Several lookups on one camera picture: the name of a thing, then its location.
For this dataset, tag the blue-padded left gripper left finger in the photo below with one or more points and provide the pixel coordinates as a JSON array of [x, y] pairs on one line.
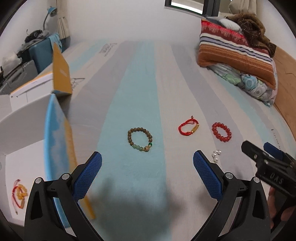
[[42, 221]]

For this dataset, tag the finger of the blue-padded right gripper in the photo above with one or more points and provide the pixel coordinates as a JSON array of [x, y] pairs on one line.
[[256, 154], [279, 154]]

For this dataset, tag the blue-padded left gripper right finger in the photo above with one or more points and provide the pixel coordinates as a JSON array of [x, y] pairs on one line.
[[241, 212]]

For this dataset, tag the red cord bracelet gold plate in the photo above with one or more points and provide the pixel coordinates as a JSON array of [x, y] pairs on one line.
[[17, 203]]

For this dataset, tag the person's right hand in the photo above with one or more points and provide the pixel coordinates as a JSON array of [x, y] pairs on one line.
[[274, 208]]

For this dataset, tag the wooden headboard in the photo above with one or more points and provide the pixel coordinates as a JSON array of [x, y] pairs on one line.
[[285, 100]]

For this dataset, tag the floral quilt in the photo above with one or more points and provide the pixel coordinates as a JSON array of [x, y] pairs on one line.
[[250, 84]]

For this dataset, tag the open blue white cardboard box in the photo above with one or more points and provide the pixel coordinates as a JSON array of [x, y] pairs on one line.
[[46, 127]]

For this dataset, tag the striped orange pillow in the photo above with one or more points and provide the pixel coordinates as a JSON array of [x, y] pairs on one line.
[[221, 45]]

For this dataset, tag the striped bed sheet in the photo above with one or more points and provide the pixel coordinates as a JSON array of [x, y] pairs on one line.
[[154, 107]]

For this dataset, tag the brown fuzzy blanket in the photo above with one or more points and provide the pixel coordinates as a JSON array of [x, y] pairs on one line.
[[254, 31]]

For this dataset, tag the dark framed window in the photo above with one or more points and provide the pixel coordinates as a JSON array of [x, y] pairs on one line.
[[201, 8]]

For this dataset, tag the teal suitcase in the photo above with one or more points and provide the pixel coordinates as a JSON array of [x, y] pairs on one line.
[[42, 52]]

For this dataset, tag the beige curtain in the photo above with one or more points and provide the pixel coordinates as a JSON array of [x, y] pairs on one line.
[[62, 22]]

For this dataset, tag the blue desk lamp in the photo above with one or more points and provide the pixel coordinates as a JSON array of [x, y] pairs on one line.
[[51, 11]]

